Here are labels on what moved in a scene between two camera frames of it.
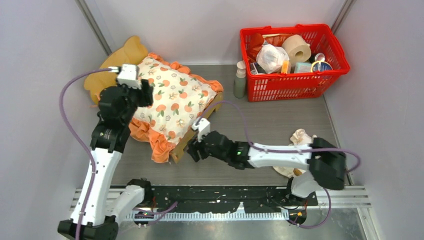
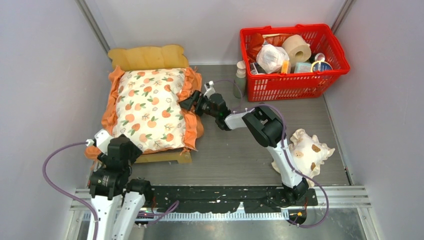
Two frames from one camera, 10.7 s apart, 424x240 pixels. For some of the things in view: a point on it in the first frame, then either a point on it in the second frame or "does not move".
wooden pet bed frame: (132, 52) to (164, 57)
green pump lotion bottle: (240, 81) does not move
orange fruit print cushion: (180, 98) does not move
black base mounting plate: (261, 199) does not move
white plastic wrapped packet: (269, 58) does not move
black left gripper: (146, 92) to (135, 152)
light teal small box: (303, 67) does not move
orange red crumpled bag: (255, 40) does not move
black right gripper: (194, 146) to (197, 96)
